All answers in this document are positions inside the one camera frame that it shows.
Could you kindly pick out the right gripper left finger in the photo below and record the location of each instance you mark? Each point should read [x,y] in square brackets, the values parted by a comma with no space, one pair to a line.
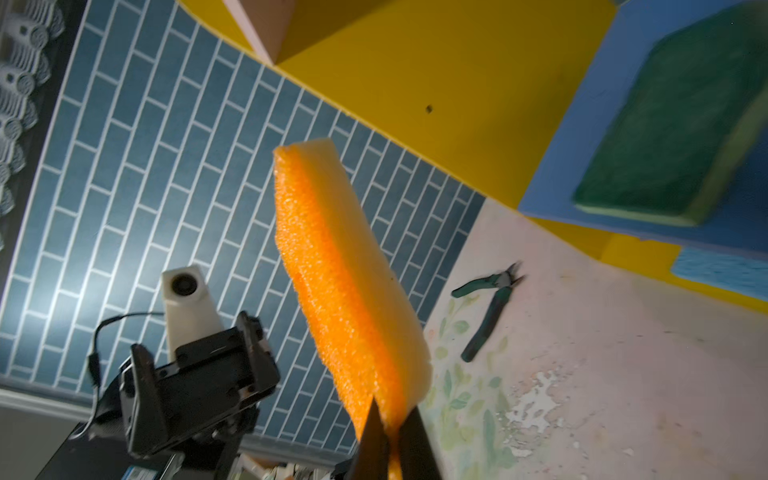
[371,462]

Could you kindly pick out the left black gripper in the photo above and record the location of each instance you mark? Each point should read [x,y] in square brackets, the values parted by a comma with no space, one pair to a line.
[184,419]

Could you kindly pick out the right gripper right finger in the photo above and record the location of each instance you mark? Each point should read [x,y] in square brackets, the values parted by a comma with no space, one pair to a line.
[415,452]

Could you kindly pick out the pale yellow sponge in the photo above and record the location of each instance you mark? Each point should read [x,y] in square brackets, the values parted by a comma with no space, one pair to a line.
[364,327]

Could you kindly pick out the dark green scrub sponge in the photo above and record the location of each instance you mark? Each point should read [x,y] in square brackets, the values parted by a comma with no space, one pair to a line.
[695,111]

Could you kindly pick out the yellow pink blue shelf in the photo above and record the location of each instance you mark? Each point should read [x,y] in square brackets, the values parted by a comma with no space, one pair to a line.
[510,97]

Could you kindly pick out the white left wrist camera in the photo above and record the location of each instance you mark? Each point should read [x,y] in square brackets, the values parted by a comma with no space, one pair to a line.
[190,313]

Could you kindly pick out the green handled pliers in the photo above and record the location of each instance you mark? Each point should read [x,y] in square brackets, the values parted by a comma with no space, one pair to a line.
[503,285]

